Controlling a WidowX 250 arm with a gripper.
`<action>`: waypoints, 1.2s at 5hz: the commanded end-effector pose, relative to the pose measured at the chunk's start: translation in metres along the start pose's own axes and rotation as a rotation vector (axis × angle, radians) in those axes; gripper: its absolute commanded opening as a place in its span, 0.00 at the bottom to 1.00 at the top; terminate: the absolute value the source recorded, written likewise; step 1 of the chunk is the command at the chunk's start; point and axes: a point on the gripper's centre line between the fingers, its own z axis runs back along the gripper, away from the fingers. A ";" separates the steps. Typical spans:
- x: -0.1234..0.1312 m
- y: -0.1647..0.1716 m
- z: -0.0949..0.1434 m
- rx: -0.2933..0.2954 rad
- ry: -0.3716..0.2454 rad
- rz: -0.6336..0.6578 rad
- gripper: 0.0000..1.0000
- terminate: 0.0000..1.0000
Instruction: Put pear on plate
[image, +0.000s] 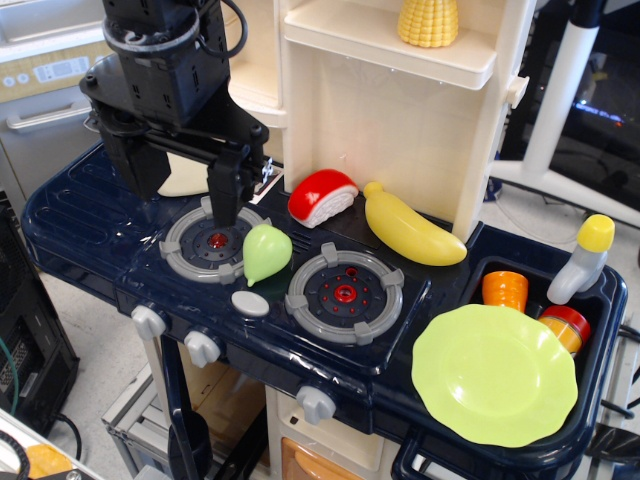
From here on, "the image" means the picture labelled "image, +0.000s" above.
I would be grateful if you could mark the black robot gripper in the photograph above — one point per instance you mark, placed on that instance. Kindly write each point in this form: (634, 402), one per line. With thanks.
(148, 107)

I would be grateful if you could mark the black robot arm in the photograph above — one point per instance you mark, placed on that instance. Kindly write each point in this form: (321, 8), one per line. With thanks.
(150, 27)

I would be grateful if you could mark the green toy pear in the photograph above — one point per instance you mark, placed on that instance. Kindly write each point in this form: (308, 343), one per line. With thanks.
(266, 251)

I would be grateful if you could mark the lime green plastic plate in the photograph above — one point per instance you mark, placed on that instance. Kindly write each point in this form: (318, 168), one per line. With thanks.
(494, 376)

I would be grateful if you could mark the left grey stove burner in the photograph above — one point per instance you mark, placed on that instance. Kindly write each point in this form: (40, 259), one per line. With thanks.
(198, 249)

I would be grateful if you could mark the grey stove burner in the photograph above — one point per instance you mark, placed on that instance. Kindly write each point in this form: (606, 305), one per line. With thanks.
(345, 297)
(198, 249)

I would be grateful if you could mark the red white toy sushi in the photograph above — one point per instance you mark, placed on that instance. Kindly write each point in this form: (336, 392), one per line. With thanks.
(321, 196)

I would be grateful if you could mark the grey oval stove button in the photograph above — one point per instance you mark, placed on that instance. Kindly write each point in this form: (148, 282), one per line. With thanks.
(250, 304)

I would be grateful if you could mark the left grey stove knob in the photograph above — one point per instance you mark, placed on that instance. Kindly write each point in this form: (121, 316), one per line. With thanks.
(147, 322)

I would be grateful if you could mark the grey stove knob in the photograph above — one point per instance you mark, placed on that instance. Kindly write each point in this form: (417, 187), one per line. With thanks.
(316, 404)
(147, 322)
(202, 349)

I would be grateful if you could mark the middle grey stove knob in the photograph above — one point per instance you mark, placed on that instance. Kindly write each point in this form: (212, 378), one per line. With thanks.
(202, 349)

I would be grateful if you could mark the cream toy kitchen shelf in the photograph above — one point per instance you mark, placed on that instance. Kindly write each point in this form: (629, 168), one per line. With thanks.
(339, 89)

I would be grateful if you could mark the right grey stove burner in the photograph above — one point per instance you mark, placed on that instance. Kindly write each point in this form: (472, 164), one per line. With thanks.
(345, 297)

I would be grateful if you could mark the yellow toy banana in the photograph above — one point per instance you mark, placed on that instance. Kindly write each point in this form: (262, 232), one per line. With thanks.
(408, 233)

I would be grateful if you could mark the black computer tower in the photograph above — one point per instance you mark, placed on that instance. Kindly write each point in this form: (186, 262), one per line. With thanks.
(38, 364)

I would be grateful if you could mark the right grey stove knob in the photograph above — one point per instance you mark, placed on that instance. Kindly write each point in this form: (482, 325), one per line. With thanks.
(316, 404)

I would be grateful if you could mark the yellow toy corn cob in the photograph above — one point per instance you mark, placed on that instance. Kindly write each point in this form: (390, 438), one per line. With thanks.
(428, 23)

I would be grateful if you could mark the orange toy cup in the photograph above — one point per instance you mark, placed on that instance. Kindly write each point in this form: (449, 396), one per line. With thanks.
(505, 288)

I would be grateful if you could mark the navy toy kitchen counter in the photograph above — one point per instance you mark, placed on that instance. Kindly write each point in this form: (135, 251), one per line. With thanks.
(87, 228)

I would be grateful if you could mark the grey yellow toy faucet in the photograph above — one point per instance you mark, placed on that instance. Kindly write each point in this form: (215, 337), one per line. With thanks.
(593, 241)

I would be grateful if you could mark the orange red-capped toy bottle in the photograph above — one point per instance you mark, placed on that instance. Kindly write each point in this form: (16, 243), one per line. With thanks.
(570, 327)

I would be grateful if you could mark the white metal stand frame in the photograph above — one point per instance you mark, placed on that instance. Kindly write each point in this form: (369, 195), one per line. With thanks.
(533, 172)

